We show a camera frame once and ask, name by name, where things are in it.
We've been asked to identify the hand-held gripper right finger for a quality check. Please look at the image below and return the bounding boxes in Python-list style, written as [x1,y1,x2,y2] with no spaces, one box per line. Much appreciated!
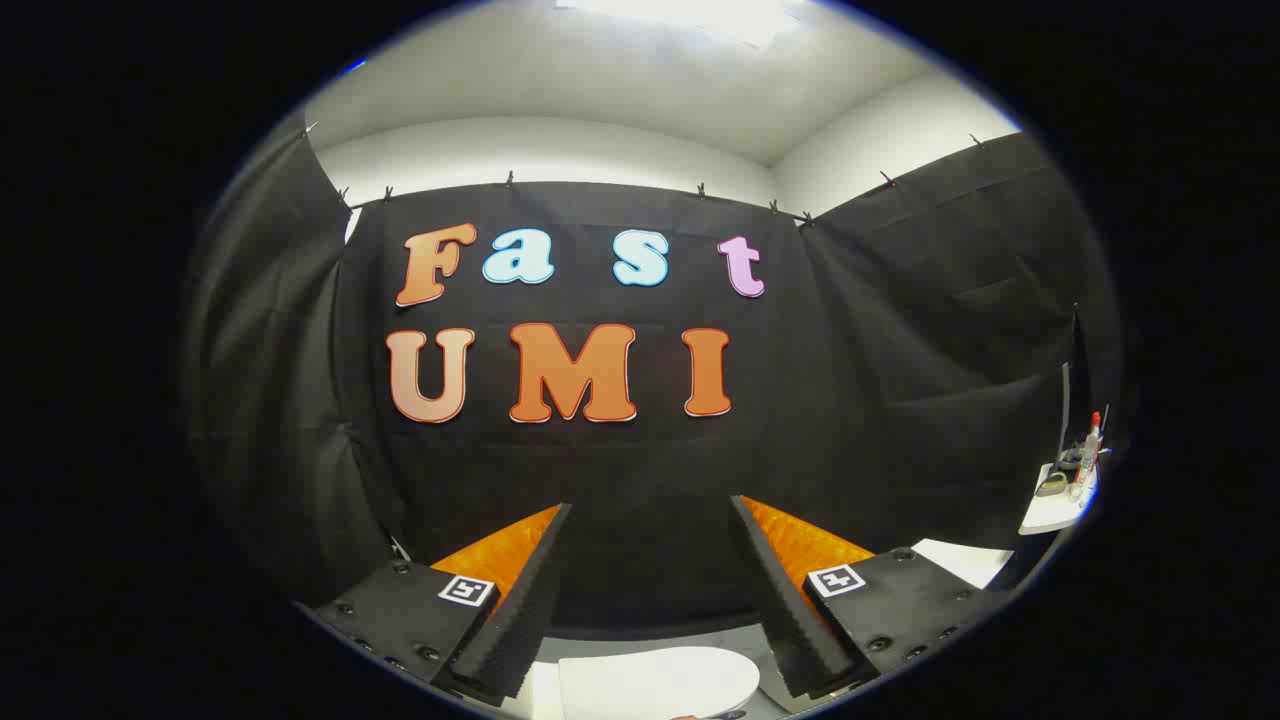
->
[730,494,993,701]

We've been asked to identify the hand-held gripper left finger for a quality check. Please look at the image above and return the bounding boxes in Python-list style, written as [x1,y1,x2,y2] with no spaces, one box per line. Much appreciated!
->
[313,502,574,707]

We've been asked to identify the white toilet lid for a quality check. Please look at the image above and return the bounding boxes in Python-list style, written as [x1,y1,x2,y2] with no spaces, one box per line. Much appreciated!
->
[557,645,762,720]

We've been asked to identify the black backdrop cloth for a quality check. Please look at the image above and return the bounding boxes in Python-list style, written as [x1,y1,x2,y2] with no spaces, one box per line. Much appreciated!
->
[185,110,1126,641]

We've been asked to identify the white drawer cabinet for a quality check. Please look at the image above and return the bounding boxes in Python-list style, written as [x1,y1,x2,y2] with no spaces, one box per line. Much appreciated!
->
[912,538,1014,591]

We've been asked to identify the row of black clips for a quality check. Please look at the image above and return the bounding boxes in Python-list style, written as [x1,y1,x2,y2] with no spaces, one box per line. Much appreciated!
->
[300,120,986,229]

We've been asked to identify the ceiling light panel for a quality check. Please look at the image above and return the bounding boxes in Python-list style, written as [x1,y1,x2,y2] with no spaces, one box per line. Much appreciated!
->
[555,0,801,47]

